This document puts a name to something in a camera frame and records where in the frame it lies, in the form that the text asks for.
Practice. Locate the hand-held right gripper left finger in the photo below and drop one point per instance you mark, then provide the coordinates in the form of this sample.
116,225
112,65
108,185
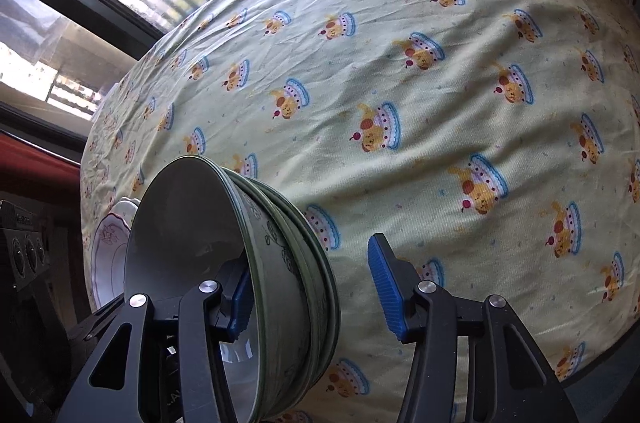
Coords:
242,303

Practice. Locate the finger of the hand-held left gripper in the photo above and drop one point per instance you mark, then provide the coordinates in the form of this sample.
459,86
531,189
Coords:
95,320

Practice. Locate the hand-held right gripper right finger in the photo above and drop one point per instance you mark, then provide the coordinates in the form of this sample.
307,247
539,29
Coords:
385,288

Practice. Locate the floral ceramic bowl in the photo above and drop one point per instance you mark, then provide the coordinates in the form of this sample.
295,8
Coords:
185,223
334,298
319,303

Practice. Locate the white plate with red pattern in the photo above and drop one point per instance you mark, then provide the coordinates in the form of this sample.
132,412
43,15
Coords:
107,253

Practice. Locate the scalloped plate with yellow flowers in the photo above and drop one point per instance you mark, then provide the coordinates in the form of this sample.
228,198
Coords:
125,204

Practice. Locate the black device with knobs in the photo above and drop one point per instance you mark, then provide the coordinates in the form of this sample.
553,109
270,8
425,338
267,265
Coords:
25,248

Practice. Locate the red curtain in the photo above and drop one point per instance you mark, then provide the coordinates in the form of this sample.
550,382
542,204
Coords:
40,158

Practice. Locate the yellow printed tablecloth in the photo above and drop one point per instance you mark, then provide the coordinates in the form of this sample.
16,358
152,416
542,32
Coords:
400,53

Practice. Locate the dark sliding door frame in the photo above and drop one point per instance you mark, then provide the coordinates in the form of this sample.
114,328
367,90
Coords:
90,0

